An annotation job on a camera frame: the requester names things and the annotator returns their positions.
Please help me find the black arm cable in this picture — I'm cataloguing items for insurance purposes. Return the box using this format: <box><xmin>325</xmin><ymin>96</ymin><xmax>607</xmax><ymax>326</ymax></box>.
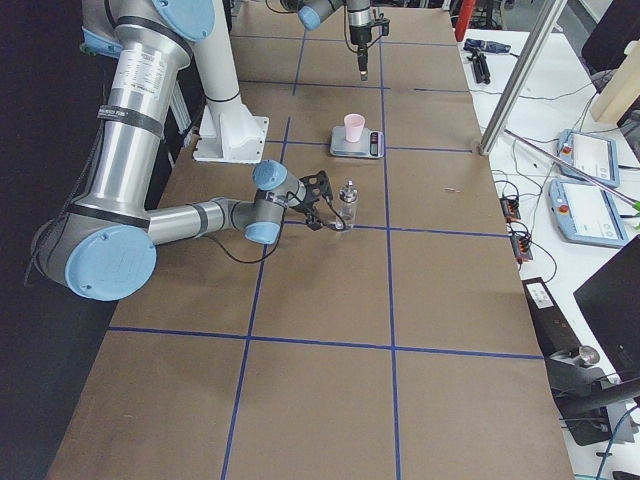
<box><xmin>341</xmin><ymin>4</ymin><xmax>359</xmax><ymax>54</ymax></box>
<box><xmin>209</xmin><ymin>199</ymin><xmax>307</xmax><ymax>264</ymax></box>

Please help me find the white digital kitchen scale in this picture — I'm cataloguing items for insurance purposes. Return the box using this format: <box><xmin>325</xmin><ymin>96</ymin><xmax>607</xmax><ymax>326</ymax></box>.
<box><xmin>329</xmin><ymin>125</ymin><xmax>386</xmax><ymax>159</ymax></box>

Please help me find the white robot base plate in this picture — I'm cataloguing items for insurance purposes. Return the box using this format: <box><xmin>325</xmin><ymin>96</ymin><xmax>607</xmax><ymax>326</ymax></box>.
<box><xmin>194</xmin><ymin>102</ymin><xmax>269</xmax><ymax>164</ymax></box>

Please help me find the aluminium frame post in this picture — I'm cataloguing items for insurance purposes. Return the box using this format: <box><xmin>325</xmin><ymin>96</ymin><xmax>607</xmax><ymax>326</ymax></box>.
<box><xmin>478</xmin><ymin>0</ymin><xmax>567</xmax><ymax>156</ymax></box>

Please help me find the black monitor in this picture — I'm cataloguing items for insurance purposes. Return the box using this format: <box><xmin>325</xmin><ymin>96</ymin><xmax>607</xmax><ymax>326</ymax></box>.
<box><xmin>574</xmin><ymin>237</ymin><xmax>639</xmax><ymax>380</ymax></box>

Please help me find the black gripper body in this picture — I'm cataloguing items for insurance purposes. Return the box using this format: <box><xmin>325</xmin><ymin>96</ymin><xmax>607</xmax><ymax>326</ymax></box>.
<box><xmin>298</xmin><ymin>192</ymin><xmax>326</xmax><ymax>231</ymax></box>
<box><xmin>349</xmin><ymin>22</ymin><xmax>372</xmax><ymax>52</ymax></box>

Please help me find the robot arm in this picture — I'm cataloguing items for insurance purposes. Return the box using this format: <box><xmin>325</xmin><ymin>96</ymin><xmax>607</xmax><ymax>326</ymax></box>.
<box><xmin>280</xmin><ymin>0</ymin><xmax>375</xmax><ymax>81</ymax></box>
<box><xmin>30</xmin><ymin>1</ymin><xmax>329</xmax><ymax>301</ymax></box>

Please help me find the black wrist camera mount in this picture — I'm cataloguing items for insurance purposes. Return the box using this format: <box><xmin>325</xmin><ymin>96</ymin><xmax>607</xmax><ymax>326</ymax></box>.
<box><xmin>371</xmin><ymin>16</ymin><xmax>390</xmax><ymax>37</ymax></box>
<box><xmin>300</xmin><ymin>170</ymin><xmax>333</xmax><ymax>204</ymax></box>

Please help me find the pink plastic cup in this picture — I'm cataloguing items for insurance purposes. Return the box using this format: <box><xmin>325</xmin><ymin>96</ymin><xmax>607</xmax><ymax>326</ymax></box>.
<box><xmin>343</xmin><ymin>113</ymin><xmax>366</xmax><ymax>143</ymax></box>

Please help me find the upper teach pendant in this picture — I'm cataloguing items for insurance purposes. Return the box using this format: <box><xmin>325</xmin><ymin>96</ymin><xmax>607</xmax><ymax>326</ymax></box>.
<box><xmin>557</xmin><ymin>129</ymin><xmax>620</xmax><ymax>188</ymax></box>

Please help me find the blue tape cross line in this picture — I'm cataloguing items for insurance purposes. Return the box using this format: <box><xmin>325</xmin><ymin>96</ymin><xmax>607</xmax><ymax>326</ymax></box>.
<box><xmin>281</xmin><ymin>220</ymin><xmax>510</xmax><ymax>238</ymax></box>

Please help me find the lower teach pendant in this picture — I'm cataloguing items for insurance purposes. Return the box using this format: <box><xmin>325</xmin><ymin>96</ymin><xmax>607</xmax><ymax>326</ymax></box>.
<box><xmin>548</xmin><ymin>179</ymin><xmax>629</xmax><ymax>248</ymax></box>

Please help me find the brown paper table cover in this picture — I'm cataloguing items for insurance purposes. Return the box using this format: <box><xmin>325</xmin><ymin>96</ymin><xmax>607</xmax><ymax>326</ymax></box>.
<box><xmin>48</xmin><ymin>3</ymin><xmax>573</xmax><ymax>479</ymax></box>

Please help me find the blue tape long line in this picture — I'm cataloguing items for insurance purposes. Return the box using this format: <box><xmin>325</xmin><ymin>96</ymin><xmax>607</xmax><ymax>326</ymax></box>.
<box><xmin>377</xmin><ymin>40</ymin><xmax>402</xmax><ymax>480</ymax></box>

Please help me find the black box on desk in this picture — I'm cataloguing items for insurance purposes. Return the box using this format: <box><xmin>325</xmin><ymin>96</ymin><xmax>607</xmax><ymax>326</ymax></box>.
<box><xmin>522</xmin><ymin>277</ymin><xmax>581</xmax><ymax>357</ymax></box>

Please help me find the black tripod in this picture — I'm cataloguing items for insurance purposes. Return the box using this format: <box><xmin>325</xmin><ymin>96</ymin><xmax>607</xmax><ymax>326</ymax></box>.
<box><xmin>463</xmin><ymin>38</ymin><xmax>511</xmax><ymax>84</ymax></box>

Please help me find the glass sauce dispenser bottle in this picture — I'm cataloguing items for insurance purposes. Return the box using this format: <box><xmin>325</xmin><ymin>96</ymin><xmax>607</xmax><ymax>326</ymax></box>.
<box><xmin>337</xmin><ymin>180</ymin><xmax>358</xmax><ymax>217</ymax></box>

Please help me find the teach pendant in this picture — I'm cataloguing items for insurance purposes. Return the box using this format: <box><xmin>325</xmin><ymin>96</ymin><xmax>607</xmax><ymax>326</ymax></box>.
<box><xmin>557</xmin><ymin>129</ymin><xmax>620</xmax><ymax>188</ymax></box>
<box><xmin>548</xmin><ymin>179</ymin><xmax>629</xmax><ymax>248</ymax></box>

